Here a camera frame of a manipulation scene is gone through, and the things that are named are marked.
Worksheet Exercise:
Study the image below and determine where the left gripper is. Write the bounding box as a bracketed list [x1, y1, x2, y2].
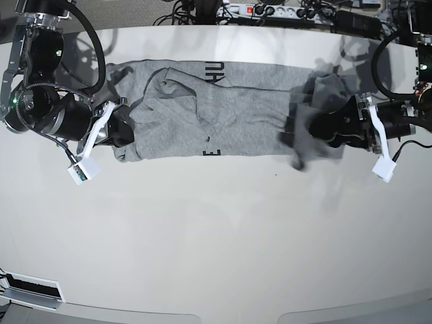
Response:
[308, 92, 417, 155]

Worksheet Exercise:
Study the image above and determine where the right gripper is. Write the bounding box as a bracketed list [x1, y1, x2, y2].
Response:
[63, 101, 134, 149]

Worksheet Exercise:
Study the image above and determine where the grey t-shirt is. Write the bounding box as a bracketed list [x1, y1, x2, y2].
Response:
[107, 60, 356, 170]

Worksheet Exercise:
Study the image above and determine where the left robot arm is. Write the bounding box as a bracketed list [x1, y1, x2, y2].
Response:
[308, 1, 431, 162]

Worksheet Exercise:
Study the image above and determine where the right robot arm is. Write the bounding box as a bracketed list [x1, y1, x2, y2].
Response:
[1, 1, 134, 153]

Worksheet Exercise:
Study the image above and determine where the black power adapter brick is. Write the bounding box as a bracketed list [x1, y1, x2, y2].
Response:
[334, 10, 381, 38]

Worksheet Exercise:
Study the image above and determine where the white power strip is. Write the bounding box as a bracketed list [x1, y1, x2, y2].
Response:
[216, 1, 337, 26]

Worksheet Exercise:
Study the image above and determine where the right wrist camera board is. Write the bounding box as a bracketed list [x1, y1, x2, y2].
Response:
[67, 157, 100, 185]

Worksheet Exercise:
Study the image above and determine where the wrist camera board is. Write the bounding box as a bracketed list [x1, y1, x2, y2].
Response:
[67, 157, 100, 185]
[372, 156, 397, 183]

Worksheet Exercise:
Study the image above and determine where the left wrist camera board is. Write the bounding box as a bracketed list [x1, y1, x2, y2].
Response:
[372, 156, 397, 183]

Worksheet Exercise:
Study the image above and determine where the table cable grommet slot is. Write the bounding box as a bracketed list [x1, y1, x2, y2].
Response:
[1, 270, 66, 311]

